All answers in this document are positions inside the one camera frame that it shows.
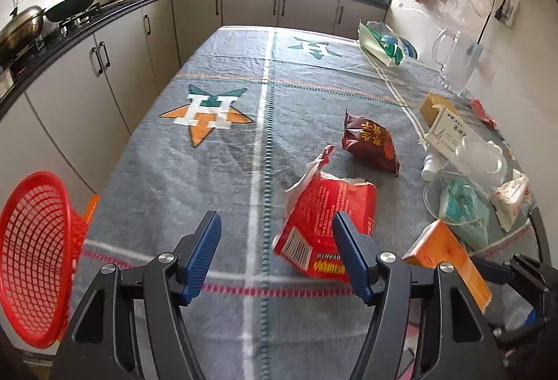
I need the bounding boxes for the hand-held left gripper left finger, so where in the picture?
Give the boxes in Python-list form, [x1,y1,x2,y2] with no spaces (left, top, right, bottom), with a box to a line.
[48,211,223,380]

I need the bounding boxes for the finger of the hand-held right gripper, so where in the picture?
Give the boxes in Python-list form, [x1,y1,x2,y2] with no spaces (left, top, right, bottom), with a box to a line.
[529,207,553,270]
[470,253,551,305]

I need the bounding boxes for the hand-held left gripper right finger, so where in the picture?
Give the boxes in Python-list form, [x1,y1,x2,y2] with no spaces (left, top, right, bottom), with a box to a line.
[332,211,508,380]

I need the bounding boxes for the white wrapper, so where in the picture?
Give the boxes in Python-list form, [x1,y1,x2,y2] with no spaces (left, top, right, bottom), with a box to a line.
[490,170,531,233]

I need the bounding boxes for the torn red snack bag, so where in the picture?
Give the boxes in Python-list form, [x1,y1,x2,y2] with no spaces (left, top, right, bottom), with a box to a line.
[272,145,378,281]

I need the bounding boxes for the dark red snack packet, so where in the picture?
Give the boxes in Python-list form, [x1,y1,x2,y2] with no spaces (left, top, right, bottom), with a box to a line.
[341,110,400,177]

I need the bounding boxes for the red plastic mesh basket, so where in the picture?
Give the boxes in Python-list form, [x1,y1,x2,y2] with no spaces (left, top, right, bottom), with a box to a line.
[0,172,90,349]

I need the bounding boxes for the orange cardboard box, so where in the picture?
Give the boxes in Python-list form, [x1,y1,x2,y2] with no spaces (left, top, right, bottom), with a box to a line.
[402,220,492,313]

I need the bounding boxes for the teal packet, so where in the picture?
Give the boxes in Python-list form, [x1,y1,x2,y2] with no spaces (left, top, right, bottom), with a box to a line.
[440,182,489,233]

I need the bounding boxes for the clear plastic container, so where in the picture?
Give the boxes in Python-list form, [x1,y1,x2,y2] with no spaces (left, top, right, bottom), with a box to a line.
[455,138,508,189]

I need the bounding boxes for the small white bottle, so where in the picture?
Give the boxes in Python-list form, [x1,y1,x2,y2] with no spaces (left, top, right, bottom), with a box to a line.
[421,153,441,181]

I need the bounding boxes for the orange plastic stool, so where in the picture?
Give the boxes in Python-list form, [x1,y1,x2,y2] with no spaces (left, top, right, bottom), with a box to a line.
[81,195,101,224]

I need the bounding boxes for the small red wrapper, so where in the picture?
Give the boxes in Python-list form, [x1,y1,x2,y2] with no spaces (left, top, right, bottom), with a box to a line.
[470,99,498,129]

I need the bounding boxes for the white medicine box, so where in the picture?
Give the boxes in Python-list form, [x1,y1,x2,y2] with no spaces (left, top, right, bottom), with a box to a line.
[425,105,484,165]

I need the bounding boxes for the tan cardboard box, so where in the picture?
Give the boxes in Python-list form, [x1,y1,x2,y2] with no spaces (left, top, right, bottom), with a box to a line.
[419,92,458,126]

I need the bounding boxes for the grey printed tablecloth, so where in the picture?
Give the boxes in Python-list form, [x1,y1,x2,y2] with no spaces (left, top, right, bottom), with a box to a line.
[72,26,550,380]

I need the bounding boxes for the clear glass pitcher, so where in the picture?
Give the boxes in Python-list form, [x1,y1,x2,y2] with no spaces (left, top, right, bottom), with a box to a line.
[431,28,484,97]

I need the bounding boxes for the beige base cabinets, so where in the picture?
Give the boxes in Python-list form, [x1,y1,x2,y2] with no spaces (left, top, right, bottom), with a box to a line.
[0,0,389,215]

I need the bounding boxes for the plastic bag with green contents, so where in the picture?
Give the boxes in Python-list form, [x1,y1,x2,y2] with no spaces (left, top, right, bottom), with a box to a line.
[358,20,418,68]

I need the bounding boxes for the gas stove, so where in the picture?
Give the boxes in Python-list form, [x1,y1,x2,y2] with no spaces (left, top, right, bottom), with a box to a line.
[0,9,102,71]

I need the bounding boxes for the black wok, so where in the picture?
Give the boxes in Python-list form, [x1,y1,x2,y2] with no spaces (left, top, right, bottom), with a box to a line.
[45,0,131,22]

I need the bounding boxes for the steel pot with lid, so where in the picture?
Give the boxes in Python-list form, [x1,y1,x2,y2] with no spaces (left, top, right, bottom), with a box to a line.
[0,0,46,58]

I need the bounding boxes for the wall power outlet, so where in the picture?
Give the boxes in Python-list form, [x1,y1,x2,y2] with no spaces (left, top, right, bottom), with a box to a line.
[495,0,520,29]

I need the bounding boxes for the black power cable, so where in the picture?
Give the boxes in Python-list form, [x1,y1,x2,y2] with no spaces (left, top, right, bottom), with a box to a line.
[477,0,500,45]

